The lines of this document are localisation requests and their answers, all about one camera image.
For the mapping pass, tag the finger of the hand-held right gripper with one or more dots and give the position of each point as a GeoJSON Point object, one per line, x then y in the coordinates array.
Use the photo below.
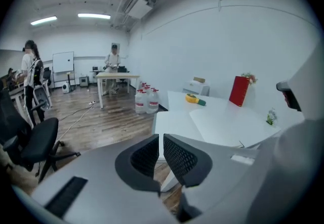
{"type": "Point", "coordinates": [308, 86]}

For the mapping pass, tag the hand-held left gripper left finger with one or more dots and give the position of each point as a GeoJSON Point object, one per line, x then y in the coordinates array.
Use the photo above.
{"type": "Point", "coordinates": [101, 167]}

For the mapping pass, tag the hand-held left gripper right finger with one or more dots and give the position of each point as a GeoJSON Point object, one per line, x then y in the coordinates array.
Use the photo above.
{"type": "Point", "coordinates": [222, 180]}

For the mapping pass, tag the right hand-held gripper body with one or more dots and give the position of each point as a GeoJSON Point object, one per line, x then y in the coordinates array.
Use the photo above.
{"type": "Point", "coordinates": [286, 172]}

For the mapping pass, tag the small blue flower arrangement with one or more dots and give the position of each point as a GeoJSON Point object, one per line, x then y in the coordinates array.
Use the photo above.
{"type": "Point", "coordinates": [272, 116]}

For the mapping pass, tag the pink white flower bouquet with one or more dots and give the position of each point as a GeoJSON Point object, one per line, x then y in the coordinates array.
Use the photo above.
{"type": "Point", "coordinates": [250, 78]}

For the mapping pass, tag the white power strip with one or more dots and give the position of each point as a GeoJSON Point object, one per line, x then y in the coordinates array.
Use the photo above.
{"type": "Point", "coordinates": [91, 102]}

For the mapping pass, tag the black office chair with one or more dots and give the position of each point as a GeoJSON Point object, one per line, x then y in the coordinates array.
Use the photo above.
{"type": "Point", "coordinates": [40, 139]}

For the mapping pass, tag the red book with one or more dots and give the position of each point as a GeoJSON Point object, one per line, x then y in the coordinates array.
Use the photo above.
{"type": "Point", "coordinates": [238, 90]}

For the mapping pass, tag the clear water jug red label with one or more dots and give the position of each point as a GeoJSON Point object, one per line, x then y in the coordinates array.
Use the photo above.
{"type": "Point", "coordinates": [143, 86]}
{"type": "Point", "coordinates": [140, 102]}
{"type": "Point", "coordinates": [148, 87]}
{"type": "Point", "coordinates": [153, 101]}

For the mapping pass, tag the white air purifier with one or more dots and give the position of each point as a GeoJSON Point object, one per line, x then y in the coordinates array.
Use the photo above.
{"type": "Point", "coordinates": [66, 87]}

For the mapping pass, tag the grey metal box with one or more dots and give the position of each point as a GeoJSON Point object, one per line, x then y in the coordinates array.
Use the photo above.
{"type": "Point", "coordinates": [83, 82]}

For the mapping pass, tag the white mesh office chair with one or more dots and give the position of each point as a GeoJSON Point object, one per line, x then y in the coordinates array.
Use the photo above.
{"type": "Point", "coordinates": [40, 95]}

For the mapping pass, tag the tan box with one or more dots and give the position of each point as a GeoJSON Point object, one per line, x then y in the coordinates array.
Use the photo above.
{"type": "Point", "coordinates": [199, 80]}

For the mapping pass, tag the whiteboard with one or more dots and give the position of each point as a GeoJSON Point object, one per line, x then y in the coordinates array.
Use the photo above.
{"type": "Point", "coordinates": [63, 62]}

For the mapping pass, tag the ceiling light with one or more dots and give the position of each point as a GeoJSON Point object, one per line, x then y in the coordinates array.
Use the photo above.
{"type": "Point", "coordinates": [43, 20]}
{"type": "Point", "coordinates": [94, 16]}

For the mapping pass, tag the ceiling air conditioner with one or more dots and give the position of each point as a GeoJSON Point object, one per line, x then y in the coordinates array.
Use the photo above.
{"type": "Point", "coordinates": [140, 8]}

